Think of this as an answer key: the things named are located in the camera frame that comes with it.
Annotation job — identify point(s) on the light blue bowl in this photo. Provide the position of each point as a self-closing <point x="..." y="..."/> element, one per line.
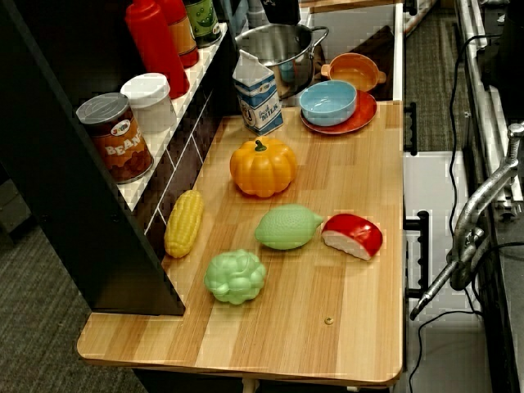
<point x="327" y="102"/>

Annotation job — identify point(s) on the orange toy pumpkin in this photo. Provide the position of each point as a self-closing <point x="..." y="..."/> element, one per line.
<point x="264" y="168"/>

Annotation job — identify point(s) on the green toy lemon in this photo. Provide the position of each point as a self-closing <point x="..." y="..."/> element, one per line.
<point x="286" y="227"/>

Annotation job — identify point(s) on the yellow toy banana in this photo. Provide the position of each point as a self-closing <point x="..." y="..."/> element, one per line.
<point x="185" y="223"/>

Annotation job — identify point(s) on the green toy grape bunch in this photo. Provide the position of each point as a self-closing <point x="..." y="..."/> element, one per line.
<point x="235" y="276"/>

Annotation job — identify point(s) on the blue white milk carton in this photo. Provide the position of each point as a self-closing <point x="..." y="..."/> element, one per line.
<point x="260" y="106"/>

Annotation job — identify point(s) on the red white cheese wedge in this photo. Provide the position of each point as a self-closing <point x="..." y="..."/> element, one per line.
<point x="356" y="233"/>

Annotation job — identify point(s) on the red round plate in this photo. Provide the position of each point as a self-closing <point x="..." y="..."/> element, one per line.
<point x="362" y="114"/>

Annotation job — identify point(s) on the white tiled shelf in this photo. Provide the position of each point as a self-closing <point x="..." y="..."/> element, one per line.
<point x="194" y="78"/>

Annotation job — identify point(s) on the white lidded jar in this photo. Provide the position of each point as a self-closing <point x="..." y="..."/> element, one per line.
<point x="149" y="102"/>

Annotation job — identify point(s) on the stainless steel pot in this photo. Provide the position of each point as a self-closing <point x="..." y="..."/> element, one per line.
<point x="278" y="45"/>

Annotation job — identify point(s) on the orange jam jar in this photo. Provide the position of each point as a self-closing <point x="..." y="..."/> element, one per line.
<point x="118" y="143"/>

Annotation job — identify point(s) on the red labelled sauce bottle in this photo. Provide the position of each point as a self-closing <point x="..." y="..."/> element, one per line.
<point x="182" y="37"/>

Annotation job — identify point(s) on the plain red ketchup bottle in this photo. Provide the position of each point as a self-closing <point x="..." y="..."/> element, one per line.
<point x="157" y="45"/>

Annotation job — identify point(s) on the green peas can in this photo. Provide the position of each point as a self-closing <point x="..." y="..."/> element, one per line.
<point x="202" y="20"/>

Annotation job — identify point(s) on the black cabinet side panel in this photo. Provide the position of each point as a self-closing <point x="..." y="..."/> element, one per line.
<point x="61" y="184"/>

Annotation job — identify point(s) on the grey metal clamp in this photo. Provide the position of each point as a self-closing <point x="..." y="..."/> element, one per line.
<point x="471" y="213"/>

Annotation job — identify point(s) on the aluminium frame rail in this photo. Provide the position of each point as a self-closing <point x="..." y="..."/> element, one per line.
<point x="479" y="102"/>

